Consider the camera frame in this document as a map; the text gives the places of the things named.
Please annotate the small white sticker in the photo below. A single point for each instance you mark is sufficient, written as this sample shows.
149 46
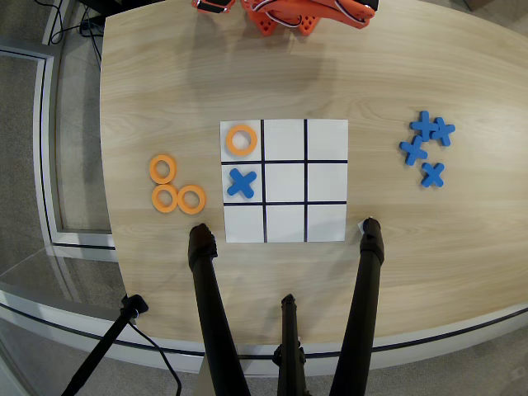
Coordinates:
360 227

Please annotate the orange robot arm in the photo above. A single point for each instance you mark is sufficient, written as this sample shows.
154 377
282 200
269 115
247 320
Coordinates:
326 10

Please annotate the grey metal glass frame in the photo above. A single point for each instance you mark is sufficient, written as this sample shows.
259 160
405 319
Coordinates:
43 144

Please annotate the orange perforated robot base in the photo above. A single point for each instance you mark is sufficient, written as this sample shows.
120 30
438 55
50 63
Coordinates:
260 24

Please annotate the slim black stand pole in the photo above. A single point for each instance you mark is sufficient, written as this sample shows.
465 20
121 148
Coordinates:
107 338

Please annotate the thick black tripod leg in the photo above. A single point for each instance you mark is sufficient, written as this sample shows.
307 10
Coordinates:
210 297
363 297

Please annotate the blue foam cross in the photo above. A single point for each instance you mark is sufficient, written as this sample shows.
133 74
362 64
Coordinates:
433 175
444 131
423 124
413 151
242 182

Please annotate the white tic-tac-toe grid paper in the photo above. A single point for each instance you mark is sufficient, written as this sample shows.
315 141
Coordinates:
284 185

